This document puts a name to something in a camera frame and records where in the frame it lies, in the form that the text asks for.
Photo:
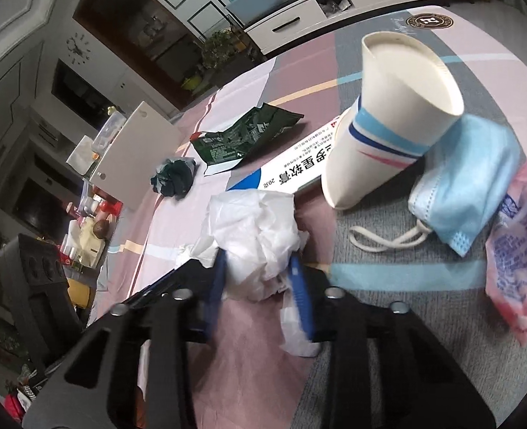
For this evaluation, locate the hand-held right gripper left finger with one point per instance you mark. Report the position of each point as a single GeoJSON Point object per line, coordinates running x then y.
{"type": "Point", "coordinates": [216, 286]}

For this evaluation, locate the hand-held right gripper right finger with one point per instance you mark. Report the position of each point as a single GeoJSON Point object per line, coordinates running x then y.
{"type": "Point", "coordinates": [299, 295]}

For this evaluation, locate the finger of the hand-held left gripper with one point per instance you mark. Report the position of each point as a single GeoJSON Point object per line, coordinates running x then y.
{"type": "Point", "coordinates": [156, 288]}

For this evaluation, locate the white tissue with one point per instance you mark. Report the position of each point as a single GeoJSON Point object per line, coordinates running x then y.
{"type": "Point", "coordinates": [254, 232]}

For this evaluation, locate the white blue medicine box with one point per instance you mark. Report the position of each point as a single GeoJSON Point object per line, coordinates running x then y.
{"type": "Point", "coordinates": [285, 165]}

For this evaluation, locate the green snack bag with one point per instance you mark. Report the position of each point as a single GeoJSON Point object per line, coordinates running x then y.
{"type": "Point", "coordinates": [241, 138]}

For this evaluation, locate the white striped paper cup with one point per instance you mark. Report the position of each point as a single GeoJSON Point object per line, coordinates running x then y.
{"type": "Point", "coordinates": [370, 152]}

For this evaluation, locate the light blue face mask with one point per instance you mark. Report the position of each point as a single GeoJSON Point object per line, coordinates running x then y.
{"type": "Point", "coordinates": [469, 178]}

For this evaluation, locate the pink plastic packet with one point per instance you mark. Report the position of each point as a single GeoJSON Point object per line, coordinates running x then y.
{"type": "Point", "coordinates": [518, 254]}

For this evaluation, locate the yellow jar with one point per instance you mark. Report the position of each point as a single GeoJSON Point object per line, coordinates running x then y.
{"type": "Point", "coordinates": [81, 292]}

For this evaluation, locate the cluster of bottles and jars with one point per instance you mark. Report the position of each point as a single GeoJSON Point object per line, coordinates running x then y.
{"type": "Point", "coordinates": [89, 232]}

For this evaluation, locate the dark green crumpled wrapper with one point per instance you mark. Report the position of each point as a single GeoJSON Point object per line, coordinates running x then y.
{"type": "Point", "coordinates": [174, 178]}

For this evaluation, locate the white storage box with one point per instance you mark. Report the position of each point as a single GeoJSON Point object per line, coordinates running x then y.
{"type": "Point", "coordinates": [133, 156]}

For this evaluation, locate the white flat packet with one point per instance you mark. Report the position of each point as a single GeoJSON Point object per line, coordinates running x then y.
{"type": "Point", "coordinates": [82, 154]}

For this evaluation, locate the stack of clear plastic boxes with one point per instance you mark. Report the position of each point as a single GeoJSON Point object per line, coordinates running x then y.
{"type": "Point", "coordinates": [109, 129]}

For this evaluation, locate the green basin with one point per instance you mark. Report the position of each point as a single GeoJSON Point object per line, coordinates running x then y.
{"type": "Point", "coordinates": [191, 82]}

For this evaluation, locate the bushy potted plants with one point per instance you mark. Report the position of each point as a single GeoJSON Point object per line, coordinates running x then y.
{"type": "Point", "coordinates": [221, 47]}

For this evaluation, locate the white television cabinet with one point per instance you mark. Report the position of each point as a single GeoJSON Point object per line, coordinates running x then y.
{"type": "Point", "coordinates": [290, 27]}

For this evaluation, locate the antler wall clock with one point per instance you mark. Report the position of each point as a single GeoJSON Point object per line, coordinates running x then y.
{"type": "Point", "coordinates": [77, 47]}

